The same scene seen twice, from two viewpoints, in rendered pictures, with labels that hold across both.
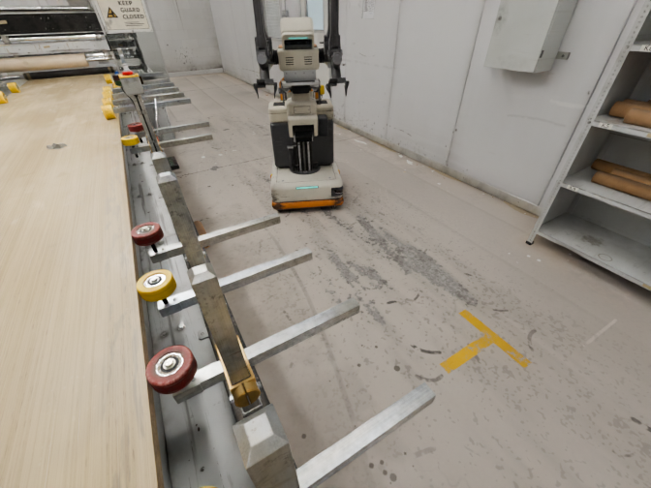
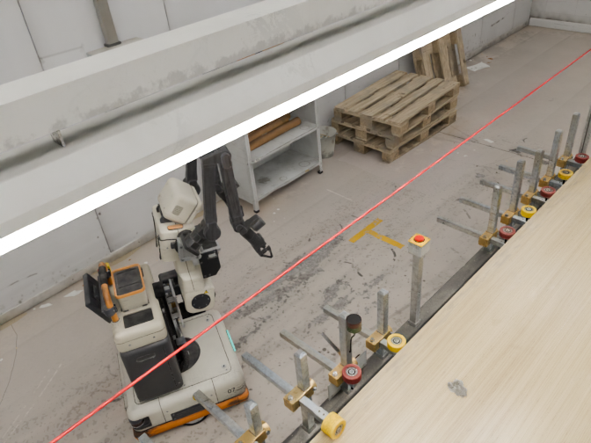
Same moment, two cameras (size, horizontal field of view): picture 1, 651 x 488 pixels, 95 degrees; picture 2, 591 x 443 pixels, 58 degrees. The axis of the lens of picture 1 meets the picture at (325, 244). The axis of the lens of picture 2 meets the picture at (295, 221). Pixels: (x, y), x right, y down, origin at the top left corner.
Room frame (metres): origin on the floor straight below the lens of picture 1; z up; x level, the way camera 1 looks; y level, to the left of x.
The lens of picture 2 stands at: (2.31, 2.43, 2.66)
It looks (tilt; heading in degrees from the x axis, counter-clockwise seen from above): 35 degrees down; 257
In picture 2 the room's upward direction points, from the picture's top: 6 degrees counter-clockwise
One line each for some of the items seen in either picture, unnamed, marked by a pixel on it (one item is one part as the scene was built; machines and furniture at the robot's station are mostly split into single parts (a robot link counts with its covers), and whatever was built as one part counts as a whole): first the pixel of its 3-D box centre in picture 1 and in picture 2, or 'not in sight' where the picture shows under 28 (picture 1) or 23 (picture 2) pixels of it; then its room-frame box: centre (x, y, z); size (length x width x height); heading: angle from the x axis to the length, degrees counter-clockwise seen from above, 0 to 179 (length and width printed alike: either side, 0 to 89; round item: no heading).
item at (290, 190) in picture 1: (305, 180); (180, 368); (2.60, 0.17, 0.16); 0.67 x 0.64 x 0.25; 5
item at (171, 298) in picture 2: (310, 129); (187, 290); (2.44, 0.10, 0.68); 0.28 x 0.27 x 0.25; 95
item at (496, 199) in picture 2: (185, 229); (492, 222); (0.75, 0.42, 0.89); 0.04 x 0.04 x 0.48; 29
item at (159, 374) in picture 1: (178, 378); (546, 197); (0.30, 0.29, 0.85); 0.08 x 0.08 x 0.11
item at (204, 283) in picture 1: (234, 362); (533, 185); (0.31, 0.18, 0.88); 0.04 x 0.04 x 0.48; 29
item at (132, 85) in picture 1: (132, 84); (419, 246); (1.40, 0.79, 1.18); 0.07 x 0.07 x 0.08; 29
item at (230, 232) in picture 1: (220, 236); (471, 232); (0.83, 0.36, 0.80); 0.43 x 0.03 x 0.04; 119
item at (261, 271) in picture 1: (242, 279); (493, 211); (0.61, 0.24, 0.81); 0.43 x 0.03 x 0.04; 119
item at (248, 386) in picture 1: (237, 370); (529, 195); (0.33, 0.19, 0.82); 0.14 x 0.06 x 0.05; 29
